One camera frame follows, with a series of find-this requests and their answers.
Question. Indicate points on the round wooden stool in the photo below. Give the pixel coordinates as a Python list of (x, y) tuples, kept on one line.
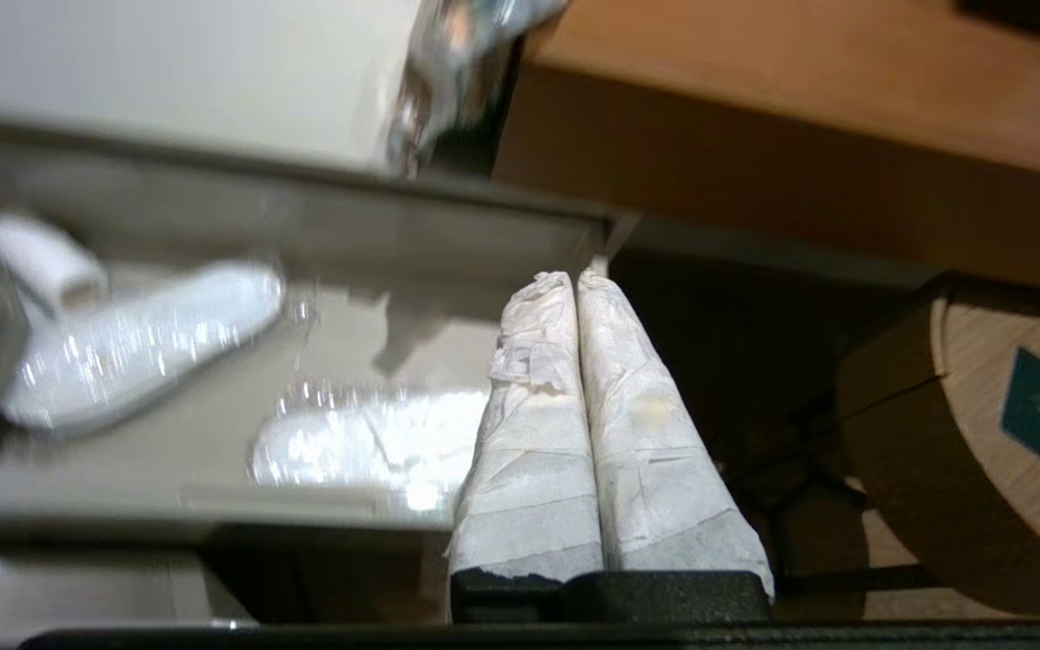
[(962, 451)]

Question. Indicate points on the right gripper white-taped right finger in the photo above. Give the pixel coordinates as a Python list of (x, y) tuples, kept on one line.
[(646, 451)]

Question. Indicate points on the brown wooden side cabinet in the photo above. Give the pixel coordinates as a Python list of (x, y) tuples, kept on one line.
[(800, 126)]

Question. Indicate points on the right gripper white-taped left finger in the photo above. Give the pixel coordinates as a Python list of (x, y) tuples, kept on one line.
[(533, 433)]

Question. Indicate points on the white paper roll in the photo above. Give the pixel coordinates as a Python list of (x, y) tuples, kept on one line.
[(41, 257)]

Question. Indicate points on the beige cabinet drawer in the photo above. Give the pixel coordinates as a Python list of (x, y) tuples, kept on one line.
[(213, 415)]

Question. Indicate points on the brown and green snack bag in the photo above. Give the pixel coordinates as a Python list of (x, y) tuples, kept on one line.
[(461, 63)]

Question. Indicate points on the bagged white slippers, brown sticker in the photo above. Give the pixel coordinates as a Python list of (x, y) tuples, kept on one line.
[(366, 442)]

